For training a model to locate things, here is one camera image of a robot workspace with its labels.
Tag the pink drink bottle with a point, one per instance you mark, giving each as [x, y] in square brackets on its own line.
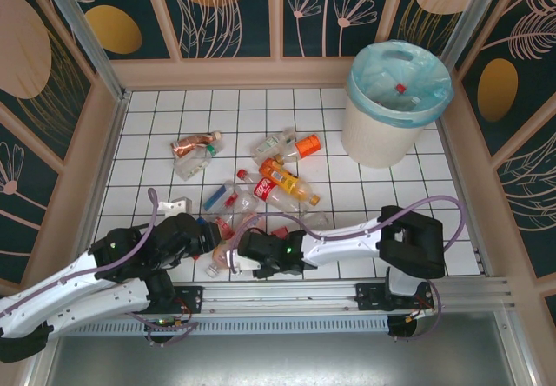
[221, 257]

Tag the orange yellow juice bottle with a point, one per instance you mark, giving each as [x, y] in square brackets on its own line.
[282, 179]

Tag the clear bottle green cap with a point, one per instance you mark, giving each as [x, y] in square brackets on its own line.
[195, 166]

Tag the white plastic bin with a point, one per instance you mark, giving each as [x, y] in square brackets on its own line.
[378, 138]

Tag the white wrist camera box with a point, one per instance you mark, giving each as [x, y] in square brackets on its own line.
[176, 205]
[245, 264]

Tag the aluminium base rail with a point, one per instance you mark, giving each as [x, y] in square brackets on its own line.
[282, 292]

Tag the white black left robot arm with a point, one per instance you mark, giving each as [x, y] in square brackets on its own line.
[108, 299]

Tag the clear bottle blue label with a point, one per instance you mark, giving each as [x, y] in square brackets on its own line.
[216, 197]

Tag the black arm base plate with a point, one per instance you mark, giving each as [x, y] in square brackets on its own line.
[193, 294]
[369, 297]

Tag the clear bottle green white label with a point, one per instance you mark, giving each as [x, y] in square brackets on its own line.
[269, 146]

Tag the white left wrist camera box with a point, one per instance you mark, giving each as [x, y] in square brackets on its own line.
[176, 205]

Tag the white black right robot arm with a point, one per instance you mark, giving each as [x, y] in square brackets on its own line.
[347, 242]

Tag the clear bottle pink red label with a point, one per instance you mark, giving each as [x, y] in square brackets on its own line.
[223, 225]

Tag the clear bottle orange label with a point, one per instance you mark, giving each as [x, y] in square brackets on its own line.
[307, 146]

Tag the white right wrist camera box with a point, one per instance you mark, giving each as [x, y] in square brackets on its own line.
[245, 264]

